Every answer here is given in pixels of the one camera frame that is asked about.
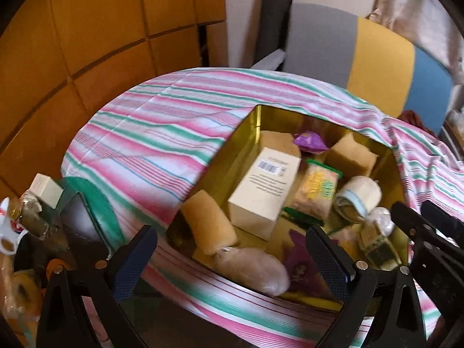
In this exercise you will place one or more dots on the green yellow snack packet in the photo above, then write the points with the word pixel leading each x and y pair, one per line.
pixel 377 248
pixel 319 188
pixel 302 217

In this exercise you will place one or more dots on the purple candy packet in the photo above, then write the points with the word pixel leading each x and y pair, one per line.
pixel 299 261
pixel 310 141

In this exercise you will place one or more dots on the pink green striped tablecloth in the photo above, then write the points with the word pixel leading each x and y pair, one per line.
pixel 145 134

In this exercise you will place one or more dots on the pink patterned hanging cloth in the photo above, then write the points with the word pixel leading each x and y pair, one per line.
pixel 417 3

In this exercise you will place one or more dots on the yellow tape roll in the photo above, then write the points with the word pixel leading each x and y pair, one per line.
pixel 16 277

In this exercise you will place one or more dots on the wooden cabinet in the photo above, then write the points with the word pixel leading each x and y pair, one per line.
pixel 90 25

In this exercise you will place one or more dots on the black rolled mat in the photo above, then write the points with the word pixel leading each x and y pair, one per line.
pixel 273 18

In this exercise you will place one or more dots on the beige roll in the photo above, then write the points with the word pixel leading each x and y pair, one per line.
pixel 253 268

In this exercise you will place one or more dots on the cream carton box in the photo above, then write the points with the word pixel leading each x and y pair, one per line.
pixel 264 195

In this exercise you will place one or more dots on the grey yellow blue chair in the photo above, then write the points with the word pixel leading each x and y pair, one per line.
pixel 380 61

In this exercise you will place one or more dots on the dark phone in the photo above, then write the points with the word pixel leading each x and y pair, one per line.
pixel 81 221

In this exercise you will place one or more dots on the dark red cloth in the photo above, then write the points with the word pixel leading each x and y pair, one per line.
pixel 413 118

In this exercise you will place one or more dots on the gold metal tin box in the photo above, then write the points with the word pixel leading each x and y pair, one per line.
pixel 235 145

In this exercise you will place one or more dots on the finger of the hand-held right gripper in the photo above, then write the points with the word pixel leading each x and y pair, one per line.
pixel 440 219
pixel 409 219

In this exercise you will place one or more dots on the glass jar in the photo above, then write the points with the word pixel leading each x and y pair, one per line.
pixel 34 221

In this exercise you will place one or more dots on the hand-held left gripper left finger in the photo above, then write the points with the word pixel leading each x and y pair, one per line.
pixel 132 261

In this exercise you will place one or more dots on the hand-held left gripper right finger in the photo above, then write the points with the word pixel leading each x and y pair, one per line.
pixel 330 261

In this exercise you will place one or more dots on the white red cup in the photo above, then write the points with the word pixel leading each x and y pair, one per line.
pixel 9 239

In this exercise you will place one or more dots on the clear plastic bag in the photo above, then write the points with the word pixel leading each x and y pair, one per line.
pixel 380 219

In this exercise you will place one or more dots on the yellow sponge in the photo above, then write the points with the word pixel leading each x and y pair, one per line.
pixel 210 221
pixel 353 154

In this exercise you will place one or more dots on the small white box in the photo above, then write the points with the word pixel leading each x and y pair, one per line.
pixel 45 190

